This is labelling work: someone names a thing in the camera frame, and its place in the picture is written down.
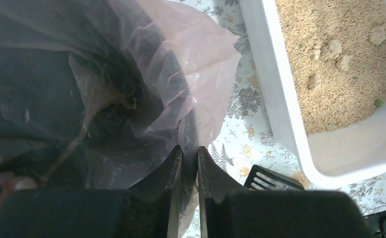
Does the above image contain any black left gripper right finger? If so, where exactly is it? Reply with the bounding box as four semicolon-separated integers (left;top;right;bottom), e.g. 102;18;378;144
197;146;245;238

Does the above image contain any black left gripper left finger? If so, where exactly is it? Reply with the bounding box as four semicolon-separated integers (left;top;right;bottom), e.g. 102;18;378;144
127;146;183;238

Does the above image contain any black litter scoop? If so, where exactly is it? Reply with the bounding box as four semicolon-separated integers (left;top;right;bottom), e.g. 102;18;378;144
244;165;305;191

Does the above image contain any white litter box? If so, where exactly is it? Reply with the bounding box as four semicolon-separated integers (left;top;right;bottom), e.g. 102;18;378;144
240;0;386;189

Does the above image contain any beige cat litter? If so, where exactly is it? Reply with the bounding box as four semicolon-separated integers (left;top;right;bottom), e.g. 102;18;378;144
275;0;386;135

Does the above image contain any floral table mat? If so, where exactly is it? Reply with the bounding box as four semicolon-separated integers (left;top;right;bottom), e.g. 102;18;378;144
176;0;386;238

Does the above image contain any pink plastic bin liner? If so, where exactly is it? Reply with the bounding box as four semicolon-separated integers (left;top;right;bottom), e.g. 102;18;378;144
0;0;241;238

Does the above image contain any black trash bin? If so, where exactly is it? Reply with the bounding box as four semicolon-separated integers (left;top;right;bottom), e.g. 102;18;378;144
0;0;198;189

